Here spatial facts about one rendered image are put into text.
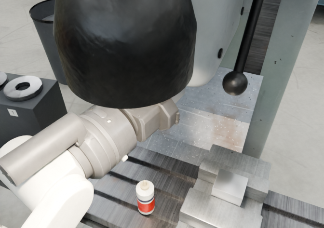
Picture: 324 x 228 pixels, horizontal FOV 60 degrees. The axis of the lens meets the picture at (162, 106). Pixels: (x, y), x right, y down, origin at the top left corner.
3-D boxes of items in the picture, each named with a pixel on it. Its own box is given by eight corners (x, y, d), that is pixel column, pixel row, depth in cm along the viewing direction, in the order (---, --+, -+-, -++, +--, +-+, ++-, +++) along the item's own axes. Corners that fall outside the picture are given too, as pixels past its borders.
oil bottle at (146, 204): (150, 217, 65) (149, 192, 58) (134, 211, 66) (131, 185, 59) (157, 203, 68) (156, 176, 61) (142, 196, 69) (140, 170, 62)
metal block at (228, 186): (236, 214, 58) (242, 199, 54) (209, 203, 60) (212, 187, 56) (242, 194, 61) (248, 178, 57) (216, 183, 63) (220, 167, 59)
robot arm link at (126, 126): (181, 92, 40) (123, 142, 33) (178, 138, 47) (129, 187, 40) (118, 63, 46) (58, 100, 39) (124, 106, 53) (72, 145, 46)
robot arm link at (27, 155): (120, 177, 40) (54, 241, 34) (72, 141, 45) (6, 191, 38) (112, 122, 33) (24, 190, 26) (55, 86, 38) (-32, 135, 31)
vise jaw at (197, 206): (252, 253, 53) (257, 244, 50) (178, 220, 57) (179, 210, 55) (258, 225, 57) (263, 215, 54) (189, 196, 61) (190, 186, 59)
